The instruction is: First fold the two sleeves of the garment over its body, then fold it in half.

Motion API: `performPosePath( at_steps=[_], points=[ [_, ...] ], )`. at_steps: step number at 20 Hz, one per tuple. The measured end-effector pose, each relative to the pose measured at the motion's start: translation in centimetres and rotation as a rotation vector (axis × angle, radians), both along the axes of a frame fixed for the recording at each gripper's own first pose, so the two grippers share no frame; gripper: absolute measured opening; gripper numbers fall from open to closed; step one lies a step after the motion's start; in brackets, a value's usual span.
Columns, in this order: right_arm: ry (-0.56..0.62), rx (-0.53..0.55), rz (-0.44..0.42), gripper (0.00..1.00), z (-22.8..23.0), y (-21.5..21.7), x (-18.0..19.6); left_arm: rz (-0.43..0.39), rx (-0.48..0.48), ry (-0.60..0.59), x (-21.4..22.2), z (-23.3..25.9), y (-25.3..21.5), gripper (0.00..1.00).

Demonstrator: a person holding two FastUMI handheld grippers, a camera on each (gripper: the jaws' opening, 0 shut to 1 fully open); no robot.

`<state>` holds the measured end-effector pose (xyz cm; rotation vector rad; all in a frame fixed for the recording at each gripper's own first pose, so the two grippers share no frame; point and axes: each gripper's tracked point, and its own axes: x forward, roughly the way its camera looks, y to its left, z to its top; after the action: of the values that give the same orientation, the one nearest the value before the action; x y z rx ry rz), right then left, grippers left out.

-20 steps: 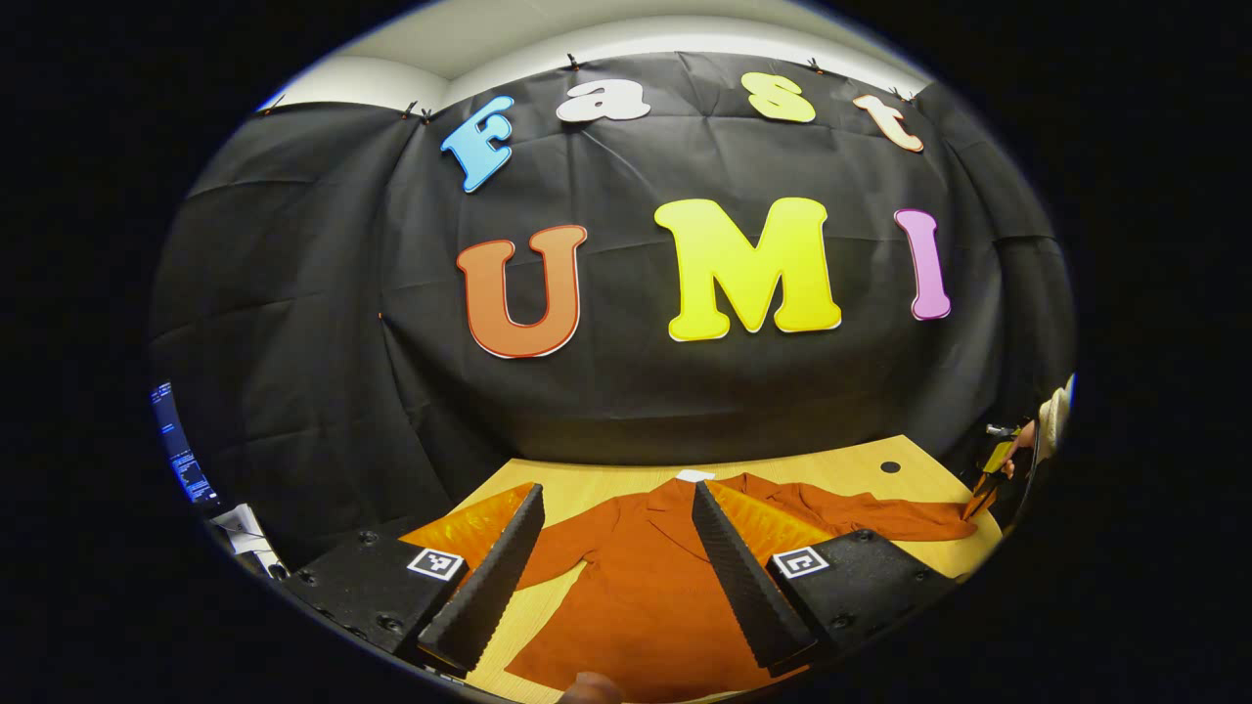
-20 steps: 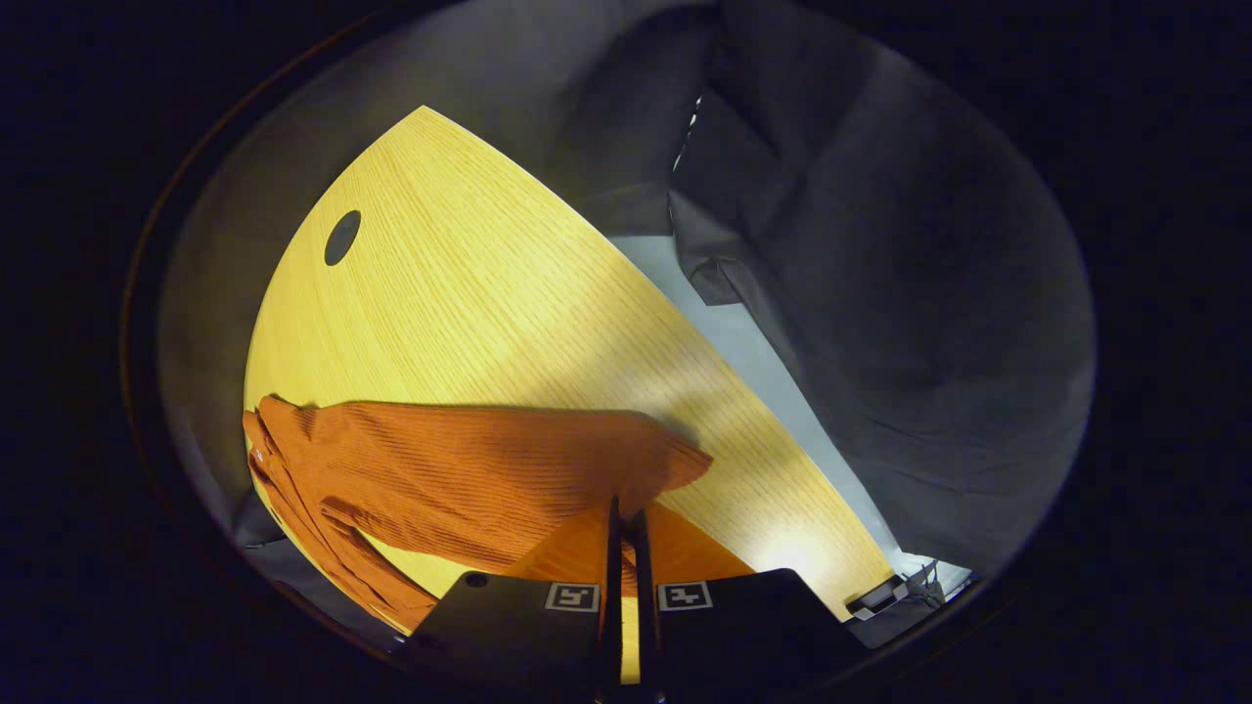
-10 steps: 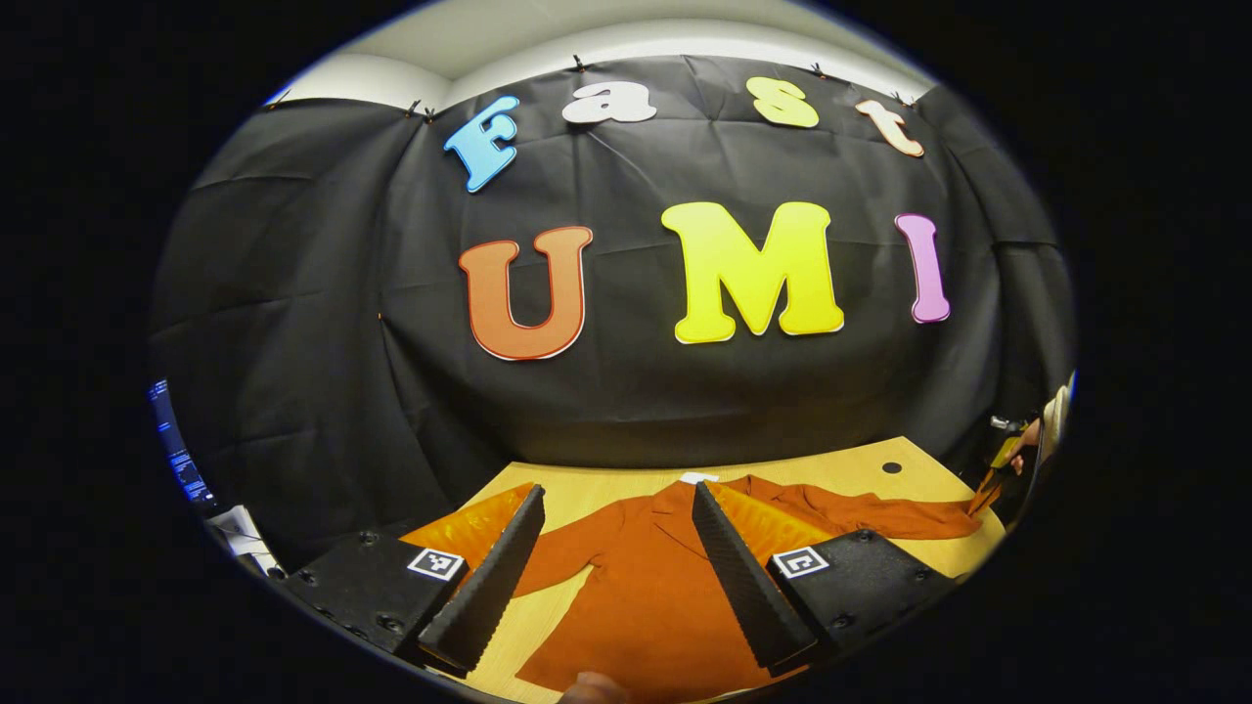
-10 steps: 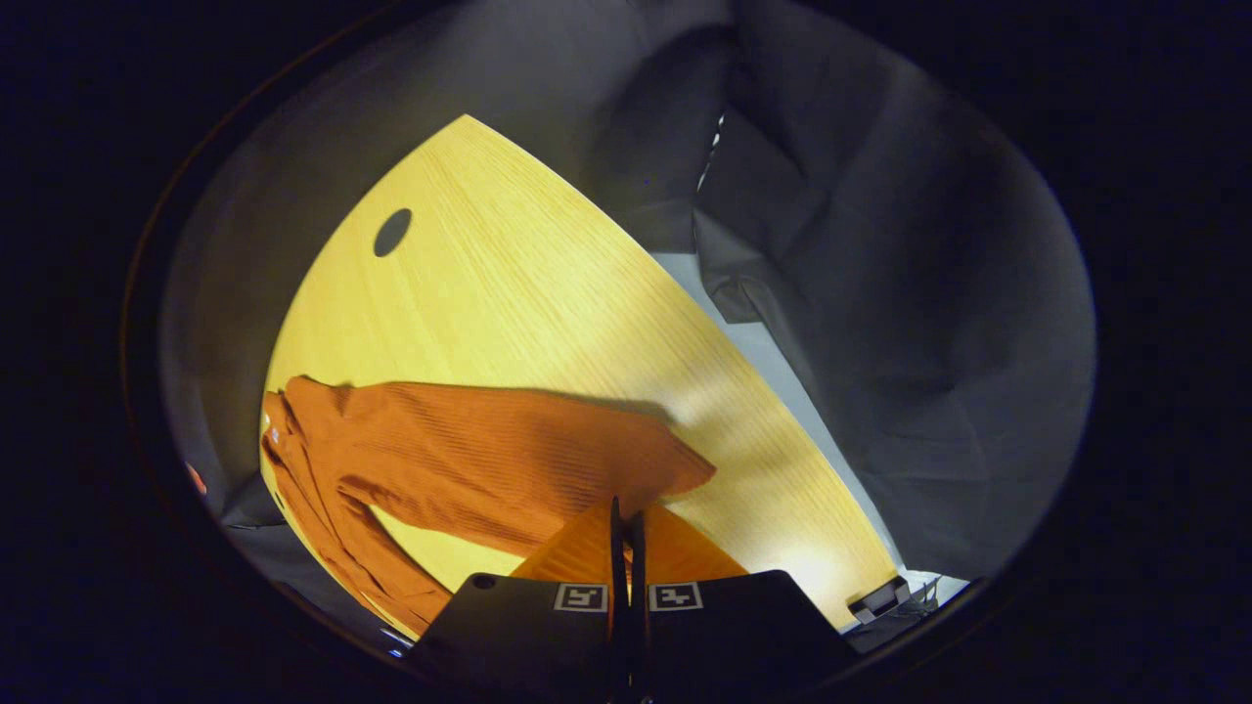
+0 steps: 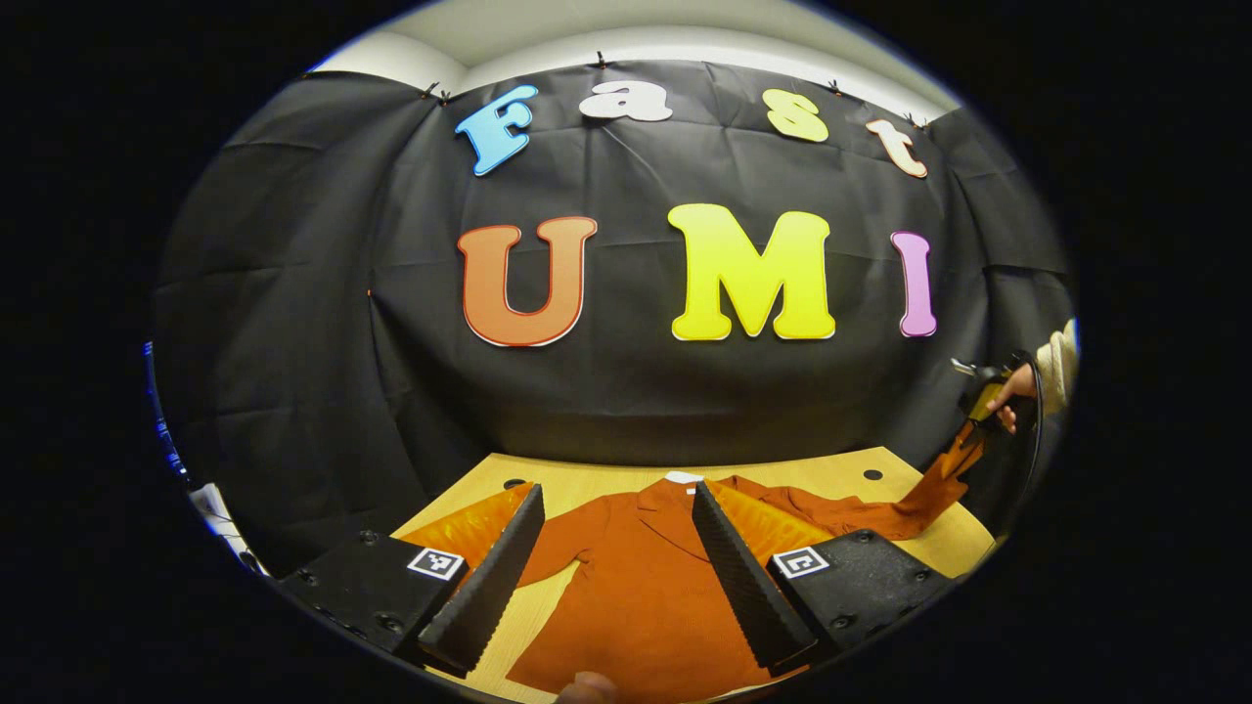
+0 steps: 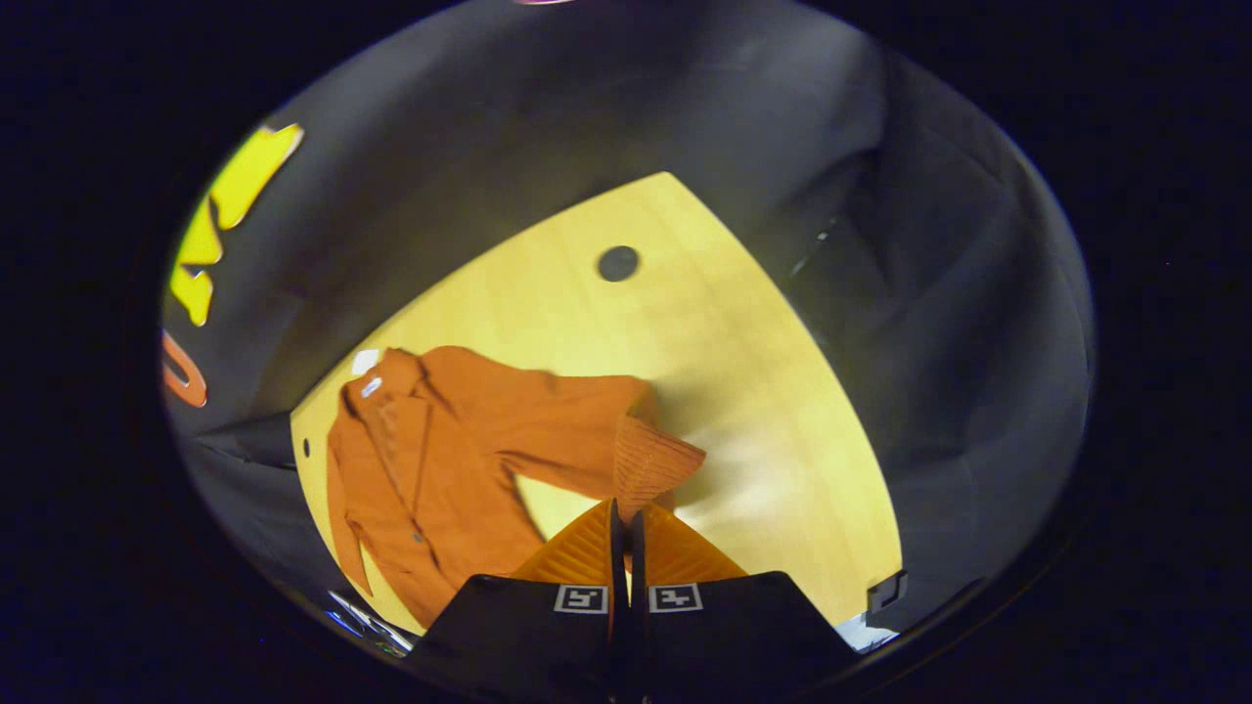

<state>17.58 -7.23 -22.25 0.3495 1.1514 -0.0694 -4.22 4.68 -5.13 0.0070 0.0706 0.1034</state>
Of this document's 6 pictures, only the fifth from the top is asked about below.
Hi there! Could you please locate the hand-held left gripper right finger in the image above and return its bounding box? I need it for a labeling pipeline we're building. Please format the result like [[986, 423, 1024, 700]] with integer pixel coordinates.
[[691, 479, 958, 678]]

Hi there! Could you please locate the white curved frame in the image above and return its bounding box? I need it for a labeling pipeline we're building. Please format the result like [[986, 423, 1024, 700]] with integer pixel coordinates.
[[189, 481, 263, 576]]

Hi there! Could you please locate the black backdrop cloth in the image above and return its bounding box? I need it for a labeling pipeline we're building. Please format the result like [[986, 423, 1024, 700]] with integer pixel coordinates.
[[152, 59, 1077, 578]]

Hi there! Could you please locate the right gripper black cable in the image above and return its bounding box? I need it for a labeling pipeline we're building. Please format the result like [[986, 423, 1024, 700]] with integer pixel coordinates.
[[1007, 350, 1048, 514]]

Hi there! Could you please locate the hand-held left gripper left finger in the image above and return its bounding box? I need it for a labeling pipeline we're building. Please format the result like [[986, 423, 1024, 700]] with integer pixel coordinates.
[[276, 482, 547, 678]]

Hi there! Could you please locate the rust orange coat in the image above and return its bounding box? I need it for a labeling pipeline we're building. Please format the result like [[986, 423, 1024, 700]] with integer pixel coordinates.
[[504, 430, 989, 704]]

